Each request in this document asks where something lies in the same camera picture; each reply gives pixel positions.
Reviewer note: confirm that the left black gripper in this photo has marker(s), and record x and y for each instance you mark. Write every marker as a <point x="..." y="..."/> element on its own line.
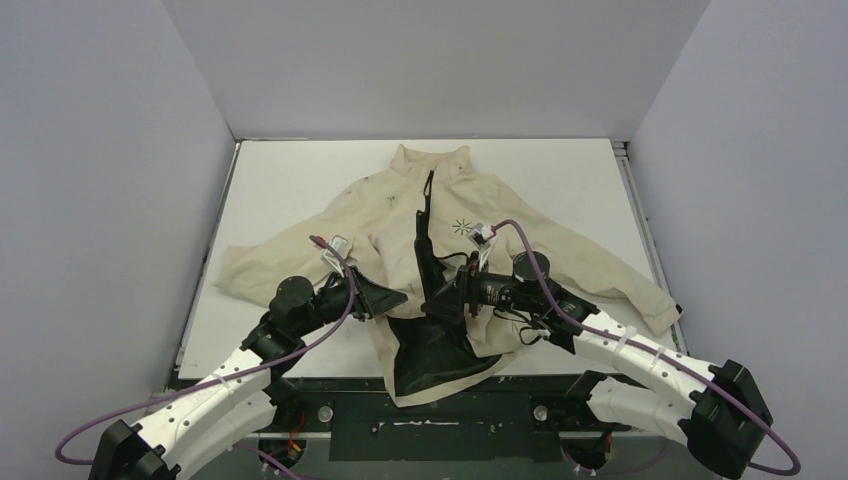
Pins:
<point x="373" y="298"/>

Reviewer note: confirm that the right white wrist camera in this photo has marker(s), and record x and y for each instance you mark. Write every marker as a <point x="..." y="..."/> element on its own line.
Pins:
<point x="484" y="238"/>

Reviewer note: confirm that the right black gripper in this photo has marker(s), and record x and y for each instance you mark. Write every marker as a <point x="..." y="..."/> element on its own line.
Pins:
<point x="468" y="291"/>

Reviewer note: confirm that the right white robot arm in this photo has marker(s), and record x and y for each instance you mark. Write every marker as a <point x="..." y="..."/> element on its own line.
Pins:
<point x="716" y="411"/>

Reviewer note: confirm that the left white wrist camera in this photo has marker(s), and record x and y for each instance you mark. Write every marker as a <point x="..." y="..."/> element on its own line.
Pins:
<point x="333" y="252"/>

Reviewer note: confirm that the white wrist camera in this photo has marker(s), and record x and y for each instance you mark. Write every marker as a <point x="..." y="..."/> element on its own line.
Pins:
<point x="333" y="252"/>
<point x="484" y="238"/>

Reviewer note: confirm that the beige zip jacket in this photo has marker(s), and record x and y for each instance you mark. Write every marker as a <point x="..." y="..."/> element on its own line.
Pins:
<point x="407" y="224"/>

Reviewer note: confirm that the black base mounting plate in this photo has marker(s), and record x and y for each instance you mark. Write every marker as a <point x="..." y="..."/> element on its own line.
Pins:
<point x="528" y="417"/>

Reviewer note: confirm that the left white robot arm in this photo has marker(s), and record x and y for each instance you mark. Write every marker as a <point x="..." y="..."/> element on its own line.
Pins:
<point x="247" y="392"/>

